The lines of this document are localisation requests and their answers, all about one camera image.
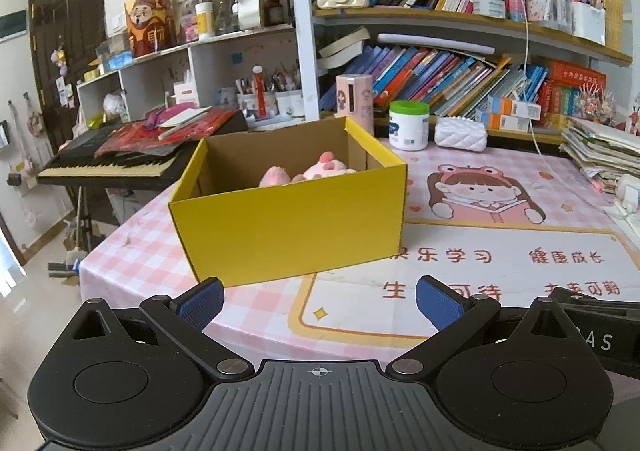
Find printed cartoon desk mat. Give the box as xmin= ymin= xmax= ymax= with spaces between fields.
xmin=300 ymin=141 xmax=640 ymax=338

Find small pink plush pig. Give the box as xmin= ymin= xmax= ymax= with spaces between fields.
xmin=260 ymin=166 xmax=292 ymax=188

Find red boxed book set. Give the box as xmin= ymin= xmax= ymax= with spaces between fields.
xmin=542 ymin=60 xmax=608 ymax=129

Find green wall board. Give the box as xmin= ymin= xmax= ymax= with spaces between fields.
xmin=0 ymin=10 xmax=27 ymax=42

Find white quilted pouch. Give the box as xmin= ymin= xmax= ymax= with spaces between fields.
xmin=434 ymin=116 xmax=488 ymax=152

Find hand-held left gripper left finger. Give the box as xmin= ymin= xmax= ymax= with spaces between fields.
xmin=70 ymin=277 xmax=255 ymax=380

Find white jar green lid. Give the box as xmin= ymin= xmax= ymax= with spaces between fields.
xmin=388 ymin=101 xmax=431 ymax=152

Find white bottle yellow label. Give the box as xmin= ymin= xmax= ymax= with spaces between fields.
xmin=195 ymin=2 xmax=214 ymax=42

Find row of slanted books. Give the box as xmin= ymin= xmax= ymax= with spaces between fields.
xmin=320 ymin=46 xmax=548 ymax=119

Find dark wooden door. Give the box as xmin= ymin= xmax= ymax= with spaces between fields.
xmin=27 ymin=0 xmax=106 ymax=132

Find red tassel ornament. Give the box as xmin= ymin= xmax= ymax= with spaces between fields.
xmin=252 ymin=65 xmax=266 ymax=119

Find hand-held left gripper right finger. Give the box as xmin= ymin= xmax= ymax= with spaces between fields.
xmin=386 ymin=275 xmax=576 ymax=378

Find red glossy papers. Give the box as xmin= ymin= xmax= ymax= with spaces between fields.
xmin=95 ymin=108 xmax=238 ymax=156

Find yellow book set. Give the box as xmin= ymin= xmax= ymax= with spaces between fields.
xmin=597 ymin=0 xmax=626 ymax=52

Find black electronic keyboard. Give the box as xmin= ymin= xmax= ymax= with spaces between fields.
xmin=36 ymin=106 xmax=251 ymax=192

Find small white red box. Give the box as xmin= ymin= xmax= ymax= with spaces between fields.
xmin=172 ymin=71 xmax=198 ymax=104

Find colourful flower decoration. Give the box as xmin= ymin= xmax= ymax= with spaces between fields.
xmin=572 ymin=83 xmax=618 ymax=124

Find yellow cardboard box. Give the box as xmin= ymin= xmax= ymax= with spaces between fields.
xmin=167 ymin=117 xmax=408 ymax=288

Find pink cartoon dispenser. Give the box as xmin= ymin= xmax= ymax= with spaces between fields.
xmin=335 ymin=73 xmax=375 ymax=136

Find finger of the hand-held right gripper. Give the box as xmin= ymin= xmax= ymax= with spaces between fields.
xmin=552 ymin=287 xmax=640 ymax=317

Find white pen holder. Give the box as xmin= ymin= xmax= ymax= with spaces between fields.
xmin=571 ymin=1 xmax=607 ymax=46

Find orange blue small box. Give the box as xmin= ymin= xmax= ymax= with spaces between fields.
xmin=487 ymin=96 xmax=543 ymax=119
xmin=477 ymin=112 xmax=531 ymax=132

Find white cup of pens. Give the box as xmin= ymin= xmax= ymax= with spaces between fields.
xmin=236 ymin=76 xmax=266 ymax=114
xmin=275 ymin=73 xmax=305 ymax=119

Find fortune god paper figure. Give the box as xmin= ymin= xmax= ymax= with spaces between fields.
xmin=124 ymin=0 xmax=178 ymax=58

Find stack of papers and workbooks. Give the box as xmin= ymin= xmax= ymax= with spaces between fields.
xmin=560 ymin=117 xmax=640 ymax=194

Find large pink plush pig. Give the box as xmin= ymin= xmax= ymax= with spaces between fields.
xmin=292 ymin=152 xmax=358 ymax=182

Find keyboard stand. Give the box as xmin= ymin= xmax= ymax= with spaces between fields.
xmin=65 ymin=186 xmax=101 ymax=257

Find small grey shelf unit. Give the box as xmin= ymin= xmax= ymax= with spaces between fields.
xmin=76 ymin=26 xmax=301 ymax=124

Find white hanging cable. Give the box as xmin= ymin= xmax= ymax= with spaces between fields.
xmin=494 ymin=0 xmax=547 ymax=156

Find thick pale book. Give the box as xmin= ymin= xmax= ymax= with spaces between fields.
xmin=317 ymin=26 xmax=371 ymax=70

